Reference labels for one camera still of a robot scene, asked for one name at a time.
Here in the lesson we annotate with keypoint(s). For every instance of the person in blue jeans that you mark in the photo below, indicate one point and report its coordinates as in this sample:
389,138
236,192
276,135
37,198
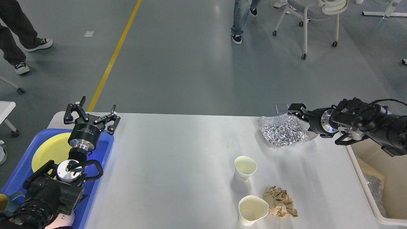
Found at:
242,9

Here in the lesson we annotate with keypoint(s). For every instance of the white paper cup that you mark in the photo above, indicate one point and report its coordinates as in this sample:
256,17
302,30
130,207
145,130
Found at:
244,168
252,209

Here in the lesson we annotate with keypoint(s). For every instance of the white side table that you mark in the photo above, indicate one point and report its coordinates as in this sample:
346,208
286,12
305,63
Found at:
5,109

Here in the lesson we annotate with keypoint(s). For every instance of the lower white paper cup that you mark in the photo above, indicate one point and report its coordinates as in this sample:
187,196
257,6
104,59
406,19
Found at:
252,209

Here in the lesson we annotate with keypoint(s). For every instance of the upper white paper cup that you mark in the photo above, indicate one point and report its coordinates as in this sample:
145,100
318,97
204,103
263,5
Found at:
244,168

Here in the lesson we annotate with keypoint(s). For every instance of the blue plastic tray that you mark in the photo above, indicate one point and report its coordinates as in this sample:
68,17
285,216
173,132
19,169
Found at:
24,169

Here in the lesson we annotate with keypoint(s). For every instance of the dark teal mug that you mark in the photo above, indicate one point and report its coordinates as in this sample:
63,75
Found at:
12,202

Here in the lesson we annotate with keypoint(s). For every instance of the white plastic bin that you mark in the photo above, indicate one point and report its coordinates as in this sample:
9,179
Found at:
395,223

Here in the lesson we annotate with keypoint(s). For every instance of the grey floor plates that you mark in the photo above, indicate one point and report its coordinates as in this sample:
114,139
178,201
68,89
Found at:
282,108

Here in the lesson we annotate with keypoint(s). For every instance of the pink mug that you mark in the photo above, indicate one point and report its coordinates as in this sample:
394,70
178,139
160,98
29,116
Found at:
61,220

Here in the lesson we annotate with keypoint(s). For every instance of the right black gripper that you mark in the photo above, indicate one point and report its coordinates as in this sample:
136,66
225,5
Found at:
319,119

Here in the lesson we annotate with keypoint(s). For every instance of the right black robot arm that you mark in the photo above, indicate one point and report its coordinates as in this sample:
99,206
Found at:
357,121

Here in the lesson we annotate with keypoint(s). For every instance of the yellow plastic plate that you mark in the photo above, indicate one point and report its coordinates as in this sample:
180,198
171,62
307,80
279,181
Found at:
55,148

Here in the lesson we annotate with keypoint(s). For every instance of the crumpled brown paper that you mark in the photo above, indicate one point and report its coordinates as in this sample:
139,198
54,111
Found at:
280,203

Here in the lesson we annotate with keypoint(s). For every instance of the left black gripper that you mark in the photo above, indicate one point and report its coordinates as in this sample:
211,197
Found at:
84,133

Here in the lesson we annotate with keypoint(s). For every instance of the brown paper bag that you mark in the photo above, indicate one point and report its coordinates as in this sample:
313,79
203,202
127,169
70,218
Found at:
392,171

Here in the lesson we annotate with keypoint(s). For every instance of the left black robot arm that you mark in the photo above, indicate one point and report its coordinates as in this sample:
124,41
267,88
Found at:
58,187

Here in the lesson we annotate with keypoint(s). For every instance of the white table frame base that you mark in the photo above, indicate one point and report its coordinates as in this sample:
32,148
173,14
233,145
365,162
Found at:
389,12

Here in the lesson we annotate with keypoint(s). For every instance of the white wheeled chair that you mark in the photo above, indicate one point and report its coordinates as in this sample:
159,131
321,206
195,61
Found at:
307,10

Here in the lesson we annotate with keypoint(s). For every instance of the person in dark trousers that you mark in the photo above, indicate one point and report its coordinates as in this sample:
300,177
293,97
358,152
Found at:
17,22

